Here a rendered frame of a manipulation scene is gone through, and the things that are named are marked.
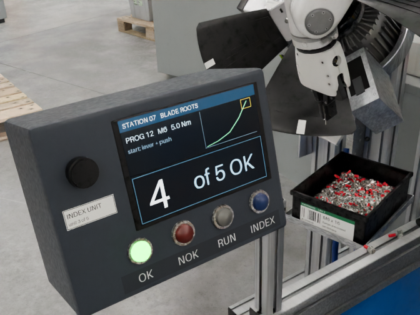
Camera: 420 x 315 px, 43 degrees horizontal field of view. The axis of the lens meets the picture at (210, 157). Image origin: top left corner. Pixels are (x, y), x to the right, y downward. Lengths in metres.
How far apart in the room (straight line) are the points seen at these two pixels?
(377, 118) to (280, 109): 0.24
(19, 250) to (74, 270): 2.04
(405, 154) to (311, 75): 1.20
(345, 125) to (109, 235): 0.74
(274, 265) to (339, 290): 0.17
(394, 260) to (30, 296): 1.61
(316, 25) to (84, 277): 0.56
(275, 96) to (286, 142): 1.53
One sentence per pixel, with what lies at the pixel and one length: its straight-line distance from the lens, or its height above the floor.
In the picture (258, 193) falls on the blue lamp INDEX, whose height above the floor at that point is 1.13.
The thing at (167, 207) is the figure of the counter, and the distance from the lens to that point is 0.54.
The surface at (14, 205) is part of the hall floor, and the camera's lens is 2.90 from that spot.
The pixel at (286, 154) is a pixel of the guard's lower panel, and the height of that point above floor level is 0.18.
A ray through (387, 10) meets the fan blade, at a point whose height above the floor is 1.20.
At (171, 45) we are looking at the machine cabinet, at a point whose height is 0.30.
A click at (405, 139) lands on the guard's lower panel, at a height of 0.52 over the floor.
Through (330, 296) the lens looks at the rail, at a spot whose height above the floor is 0.84.
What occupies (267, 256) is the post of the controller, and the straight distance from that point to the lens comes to 0.75.
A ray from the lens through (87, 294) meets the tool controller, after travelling 0.53.
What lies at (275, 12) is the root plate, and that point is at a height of 1.14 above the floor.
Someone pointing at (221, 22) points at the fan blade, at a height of 1.11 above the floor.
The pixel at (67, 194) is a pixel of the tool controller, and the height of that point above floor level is 1.19.
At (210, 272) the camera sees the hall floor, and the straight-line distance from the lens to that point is 2.25.
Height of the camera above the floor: 1.44
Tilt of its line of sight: 28 degrees down
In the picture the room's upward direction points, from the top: 2 degrees counter-clockwise
